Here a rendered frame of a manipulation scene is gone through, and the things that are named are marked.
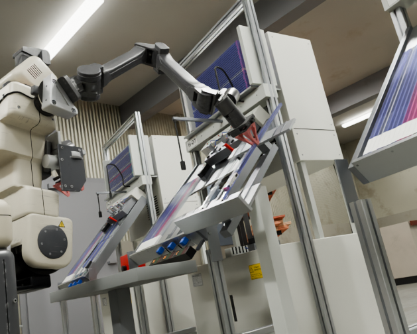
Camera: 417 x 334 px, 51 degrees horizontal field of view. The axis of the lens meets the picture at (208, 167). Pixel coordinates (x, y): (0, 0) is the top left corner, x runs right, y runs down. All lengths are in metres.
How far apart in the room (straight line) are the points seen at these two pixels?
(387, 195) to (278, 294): 9.83
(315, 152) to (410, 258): 5.04
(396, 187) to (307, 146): 9.05
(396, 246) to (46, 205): 6.25
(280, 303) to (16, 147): 1.00
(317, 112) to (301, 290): 0.94
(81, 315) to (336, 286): 3.95
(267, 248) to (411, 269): 5.70
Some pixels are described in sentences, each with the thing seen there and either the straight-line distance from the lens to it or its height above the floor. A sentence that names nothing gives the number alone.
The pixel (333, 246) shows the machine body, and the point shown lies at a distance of 2.17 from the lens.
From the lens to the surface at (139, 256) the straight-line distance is 2.24.
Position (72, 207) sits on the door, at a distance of 5.79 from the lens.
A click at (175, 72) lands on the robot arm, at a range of 1.68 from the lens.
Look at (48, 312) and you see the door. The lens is 5.46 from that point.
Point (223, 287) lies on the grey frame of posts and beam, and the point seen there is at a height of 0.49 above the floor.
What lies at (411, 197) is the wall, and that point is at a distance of 11.11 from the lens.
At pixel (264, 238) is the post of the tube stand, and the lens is 1.58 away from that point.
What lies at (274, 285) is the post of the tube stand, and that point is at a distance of 1.58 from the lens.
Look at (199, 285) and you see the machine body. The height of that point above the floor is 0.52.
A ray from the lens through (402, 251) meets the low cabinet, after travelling 7.20.
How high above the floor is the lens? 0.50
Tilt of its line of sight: 15 degrees up
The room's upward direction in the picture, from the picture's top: 11 degrees counter-clockwise
